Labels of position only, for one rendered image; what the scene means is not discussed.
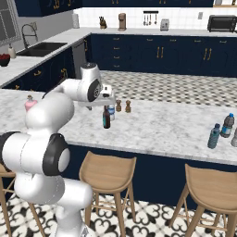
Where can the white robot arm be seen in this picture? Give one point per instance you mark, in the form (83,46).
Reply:
(46,154)

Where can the dark metal tap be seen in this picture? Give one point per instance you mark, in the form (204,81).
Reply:
(25,35)

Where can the wooden bar stool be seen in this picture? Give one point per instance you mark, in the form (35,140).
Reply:
(213,191)
(108,172)
(6,197)

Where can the dark brown glass bottle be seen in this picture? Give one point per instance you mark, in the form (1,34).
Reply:
(106,120)

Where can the wooden wall shelf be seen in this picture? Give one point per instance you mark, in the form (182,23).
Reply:
(225,3)

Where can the white soap dispenser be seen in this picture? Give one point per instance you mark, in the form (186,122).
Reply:
(12,52)

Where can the window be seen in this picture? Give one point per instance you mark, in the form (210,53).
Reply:
(7,21)

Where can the black sink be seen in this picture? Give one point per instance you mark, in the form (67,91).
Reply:
(41,49)

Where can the grey dishwasher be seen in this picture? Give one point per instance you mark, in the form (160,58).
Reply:
(78,58)

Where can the teal plastic bottle blue cap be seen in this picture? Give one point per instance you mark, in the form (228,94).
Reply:
(214,137)

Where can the white wall socket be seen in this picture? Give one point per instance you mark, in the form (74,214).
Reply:
(200,15)

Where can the clear plastic bottle white label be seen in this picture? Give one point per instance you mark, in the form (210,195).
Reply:
(112,114)

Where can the pink glass bottle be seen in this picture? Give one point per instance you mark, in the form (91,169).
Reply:
(30,104)

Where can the dark bowl with red fruit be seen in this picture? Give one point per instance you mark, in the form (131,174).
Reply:
(4,60)

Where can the navy base cupboards under sink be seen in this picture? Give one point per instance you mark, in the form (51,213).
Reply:
(46,72)

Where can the grey bottle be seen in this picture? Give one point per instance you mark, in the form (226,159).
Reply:
(235,138)

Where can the navy wall cupboards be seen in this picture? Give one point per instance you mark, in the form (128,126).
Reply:
(92,3)

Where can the black toaster oven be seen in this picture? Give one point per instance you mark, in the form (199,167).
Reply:
(222,23)

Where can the white paper towel roll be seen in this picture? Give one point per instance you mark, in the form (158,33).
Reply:
(75,21)

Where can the brown wooden shaker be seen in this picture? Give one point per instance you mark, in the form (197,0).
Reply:
(128,107)
(118,106)

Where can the navy island counter panel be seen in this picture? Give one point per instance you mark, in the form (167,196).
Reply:
(160,176)

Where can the dark plastic bottle blue cap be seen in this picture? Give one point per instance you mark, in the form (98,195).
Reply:
(227,126)

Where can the rail with hanging tools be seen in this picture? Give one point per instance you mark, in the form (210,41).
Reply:
(150,17)

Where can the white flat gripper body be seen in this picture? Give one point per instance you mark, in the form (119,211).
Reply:
(102,101)

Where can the silver toaster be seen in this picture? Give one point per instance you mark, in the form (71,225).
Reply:
(164,24)

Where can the navy base cupboard run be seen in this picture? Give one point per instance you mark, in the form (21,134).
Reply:
(172,55)

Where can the dark knife block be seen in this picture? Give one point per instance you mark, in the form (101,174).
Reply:
(103,23)

